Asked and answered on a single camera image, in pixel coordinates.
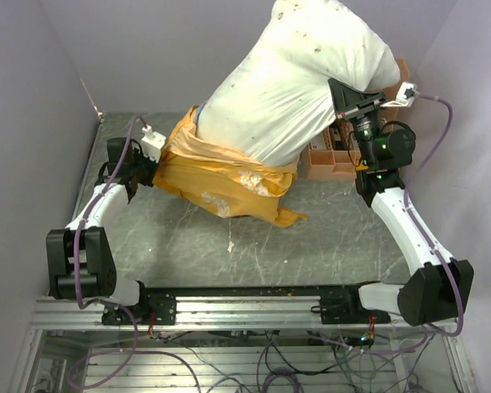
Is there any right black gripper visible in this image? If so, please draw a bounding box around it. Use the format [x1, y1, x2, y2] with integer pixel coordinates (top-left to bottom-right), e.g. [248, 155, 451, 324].
[331, 77, 390, 166]

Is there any white pillow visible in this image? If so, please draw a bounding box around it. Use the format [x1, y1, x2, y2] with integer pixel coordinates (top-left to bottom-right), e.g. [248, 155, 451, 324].
[196, 1, 400, 166]

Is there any orange Mickey Mouse pillowcase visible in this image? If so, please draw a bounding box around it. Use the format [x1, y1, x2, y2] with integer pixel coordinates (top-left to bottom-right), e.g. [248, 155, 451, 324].
[153, 106, 308, 228]

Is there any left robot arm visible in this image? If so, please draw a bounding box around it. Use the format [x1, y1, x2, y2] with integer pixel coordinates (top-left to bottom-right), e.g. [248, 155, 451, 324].
[46, 133, 165, 325]

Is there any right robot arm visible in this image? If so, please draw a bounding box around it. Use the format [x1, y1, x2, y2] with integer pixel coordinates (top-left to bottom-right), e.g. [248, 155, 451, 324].
[328, 79, 474, 337]

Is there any red white box in organizer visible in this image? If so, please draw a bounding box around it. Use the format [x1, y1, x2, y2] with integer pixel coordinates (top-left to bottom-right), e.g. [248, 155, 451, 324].
[309, 134, 330, 151]

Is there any peach plastic file organizer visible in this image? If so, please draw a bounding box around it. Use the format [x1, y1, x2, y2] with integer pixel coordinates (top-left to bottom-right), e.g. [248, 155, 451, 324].
[300, 58, 410, 181]

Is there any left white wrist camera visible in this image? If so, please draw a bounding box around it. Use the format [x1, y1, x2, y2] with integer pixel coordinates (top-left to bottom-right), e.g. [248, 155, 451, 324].
[140, 125, 166, 163]

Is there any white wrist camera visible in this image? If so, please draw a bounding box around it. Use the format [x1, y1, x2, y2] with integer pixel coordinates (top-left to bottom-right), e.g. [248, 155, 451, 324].
[382, 82, 417, 108]
[140, 125, 166, 163]

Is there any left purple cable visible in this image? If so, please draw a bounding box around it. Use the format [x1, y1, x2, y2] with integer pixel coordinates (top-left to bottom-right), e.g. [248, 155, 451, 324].
[65, 114, 152, 390]

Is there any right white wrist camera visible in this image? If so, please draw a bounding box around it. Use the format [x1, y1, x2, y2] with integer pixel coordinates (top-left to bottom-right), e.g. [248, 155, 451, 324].
[382, 82, 417, 108]

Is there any aluminium mounting rail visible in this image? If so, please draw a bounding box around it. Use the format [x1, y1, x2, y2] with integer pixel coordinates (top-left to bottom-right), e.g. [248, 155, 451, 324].
[29, 292, 459, 331]

